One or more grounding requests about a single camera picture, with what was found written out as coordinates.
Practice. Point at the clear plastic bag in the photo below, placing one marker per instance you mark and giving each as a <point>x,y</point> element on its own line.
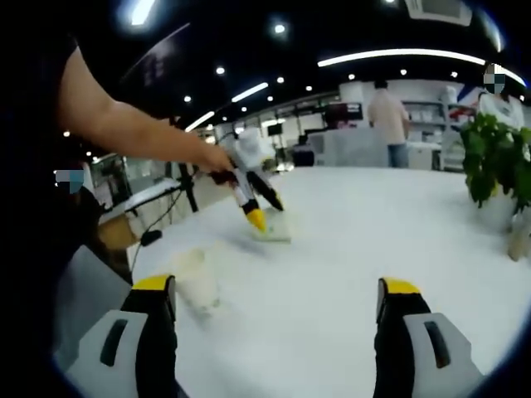
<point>87,290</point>

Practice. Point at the ceiling air conditioner unit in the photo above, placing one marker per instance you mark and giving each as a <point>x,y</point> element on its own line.
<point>439,10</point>

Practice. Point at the group of round ceiling lights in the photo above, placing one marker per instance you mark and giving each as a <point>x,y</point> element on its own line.
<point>279,28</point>

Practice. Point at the brown cardboard box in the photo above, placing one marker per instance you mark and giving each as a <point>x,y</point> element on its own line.
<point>118,232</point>

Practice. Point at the white paper cup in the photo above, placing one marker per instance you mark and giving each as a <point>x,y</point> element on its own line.
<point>278,232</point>
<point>199,286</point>

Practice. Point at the curved ceiling light strip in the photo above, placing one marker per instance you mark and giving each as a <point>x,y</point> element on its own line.
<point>398,54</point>

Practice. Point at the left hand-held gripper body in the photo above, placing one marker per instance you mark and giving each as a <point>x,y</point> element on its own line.
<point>251,147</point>

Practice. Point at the white side desk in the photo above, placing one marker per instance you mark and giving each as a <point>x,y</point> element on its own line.
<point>145,195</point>

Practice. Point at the small black device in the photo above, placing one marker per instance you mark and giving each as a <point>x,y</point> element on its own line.
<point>151,237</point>

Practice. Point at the person's dark clothing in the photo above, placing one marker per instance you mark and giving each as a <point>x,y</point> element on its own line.
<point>29,228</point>

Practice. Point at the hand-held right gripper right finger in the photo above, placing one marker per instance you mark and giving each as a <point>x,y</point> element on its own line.
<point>415,352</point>

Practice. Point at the dark red monitor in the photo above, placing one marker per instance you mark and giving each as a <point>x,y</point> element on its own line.
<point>344,116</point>

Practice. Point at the short ceiling light strip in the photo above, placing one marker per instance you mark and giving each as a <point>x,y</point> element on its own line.
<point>249,92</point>
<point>199,121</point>

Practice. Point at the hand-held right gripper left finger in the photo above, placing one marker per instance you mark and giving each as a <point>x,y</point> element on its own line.
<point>124,352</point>

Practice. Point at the grey office partition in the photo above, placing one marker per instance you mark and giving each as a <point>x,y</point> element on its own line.
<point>352,147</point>

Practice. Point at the potted green plant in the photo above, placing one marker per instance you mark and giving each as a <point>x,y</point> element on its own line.
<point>493,161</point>

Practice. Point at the person's left hand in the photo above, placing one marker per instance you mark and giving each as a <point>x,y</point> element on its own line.
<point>215,159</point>

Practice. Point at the white table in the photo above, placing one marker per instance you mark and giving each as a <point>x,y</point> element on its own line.
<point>311,290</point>

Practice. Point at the striped wall mural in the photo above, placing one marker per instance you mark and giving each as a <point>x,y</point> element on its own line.
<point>462,103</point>

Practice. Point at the black tripod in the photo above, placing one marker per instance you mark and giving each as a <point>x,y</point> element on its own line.
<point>186,182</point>

